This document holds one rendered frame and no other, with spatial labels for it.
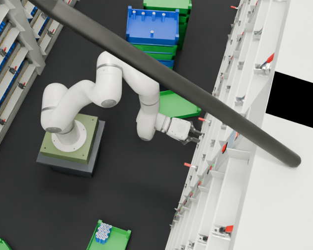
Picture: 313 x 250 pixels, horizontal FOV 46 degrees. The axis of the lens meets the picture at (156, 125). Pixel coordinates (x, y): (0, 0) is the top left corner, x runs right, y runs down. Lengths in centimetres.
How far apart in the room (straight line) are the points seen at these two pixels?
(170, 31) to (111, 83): 95
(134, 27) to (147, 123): 77
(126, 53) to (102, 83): 92
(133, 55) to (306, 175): 36
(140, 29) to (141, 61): 177
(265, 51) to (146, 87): 55
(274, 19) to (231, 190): 52
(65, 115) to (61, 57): 117
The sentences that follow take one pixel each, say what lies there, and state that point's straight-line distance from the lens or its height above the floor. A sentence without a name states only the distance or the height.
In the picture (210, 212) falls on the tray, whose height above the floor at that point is 126.
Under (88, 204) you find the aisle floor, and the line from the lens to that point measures 232.
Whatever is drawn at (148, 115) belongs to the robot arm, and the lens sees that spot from 166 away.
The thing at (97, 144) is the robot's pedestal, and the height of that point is 28.
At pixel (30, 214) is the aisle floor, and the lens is 238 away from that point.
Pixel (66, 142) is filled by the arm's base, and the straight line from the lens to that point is 200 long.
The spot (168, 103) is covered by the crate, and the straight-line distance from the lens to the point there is 253.
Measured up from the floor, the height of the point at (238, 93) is 125.
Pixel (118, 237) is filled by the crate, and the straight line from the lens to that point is 227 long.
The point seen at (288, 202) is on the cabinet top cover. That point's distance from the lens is 64.
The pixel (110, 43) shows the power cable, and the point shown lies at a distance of 47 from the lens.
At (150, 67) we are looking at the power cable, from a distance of 48.
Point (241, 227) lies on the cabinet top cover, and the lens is 61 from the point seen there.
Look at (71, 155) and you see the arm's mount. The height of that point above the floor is 36.
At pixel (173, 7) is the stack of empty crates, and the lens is 247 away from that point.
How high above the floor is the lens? 227
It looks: 67 degrees down
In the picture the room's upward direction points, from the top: 9 degrees clockwise
